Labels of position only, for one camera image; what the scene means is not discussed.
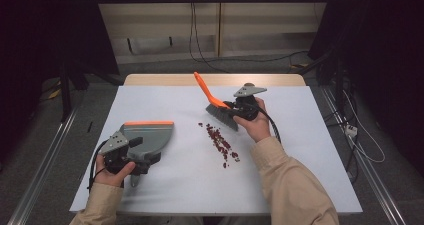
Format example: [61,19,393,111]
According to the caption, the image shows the black hanging wall cable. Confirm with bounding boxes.
[189,0,309,74]

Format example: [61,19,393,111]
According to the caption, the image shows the black metal stand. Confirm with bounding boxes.
[298,48,346,113]
[59,61,91,123]

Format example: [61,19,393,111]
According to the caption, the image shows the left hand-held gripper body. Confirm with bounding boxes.
[98,130,151,176]

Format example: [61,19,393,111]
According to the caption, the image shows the black floor cable bundle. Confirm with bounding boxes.
[326,81,360,183]

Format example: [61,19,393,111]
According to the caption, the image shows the white table mat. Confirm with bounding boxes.
[69,85,364,216]

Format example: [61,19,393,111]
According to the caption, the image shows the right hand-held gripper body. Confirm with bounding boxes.
[233,85,268,121]

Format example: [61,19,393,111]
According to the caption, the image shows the dark curtain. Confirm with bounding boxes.
[0,0,119,163]
[308,0,424,176]

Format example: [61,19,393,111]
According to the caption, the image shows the person's right hand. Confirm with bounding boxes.
[233,97,272,143]

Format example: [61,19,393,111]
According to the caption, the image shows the orange brush with grey bristles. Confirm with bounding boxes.
[193,71,240,132]

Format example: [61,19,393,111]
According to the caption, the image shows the white power strip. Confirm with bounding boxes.
[344,124,358,138]

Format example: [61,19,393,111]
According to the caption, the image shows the person's left hand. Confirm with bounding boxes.
[94,154,137,188]

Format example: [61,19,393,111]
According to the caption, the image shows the dark red beans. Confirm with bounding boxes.
[198,121,241,169]

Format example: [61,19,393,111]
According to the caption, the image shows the white floor cable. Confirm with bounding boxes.
[343,91,386,164]

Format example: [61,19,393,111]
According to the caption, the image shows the person's lap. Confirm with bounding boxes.
[123,215,264,225]

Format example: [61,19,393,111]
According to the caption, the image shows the right hand-held gripper cable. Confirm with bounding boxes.
[248,101,282,144]

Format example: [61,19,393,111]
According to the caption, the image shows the grey dustpan with orange edge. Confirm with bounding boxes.
[119,120,175,188]

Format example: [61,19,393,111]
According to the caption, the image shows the left hand-held gripper cable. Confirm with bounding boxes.
[87,139,109,193]

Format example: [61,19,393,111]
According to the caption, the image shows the aluminium floor rail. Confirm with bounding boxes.
[6,101,83,225]
[319,86,408,225]

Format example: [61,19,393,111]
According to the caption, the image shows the hand-held gripper cable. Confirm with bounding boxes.
[87,139,109,193]
[248,101,282,144]

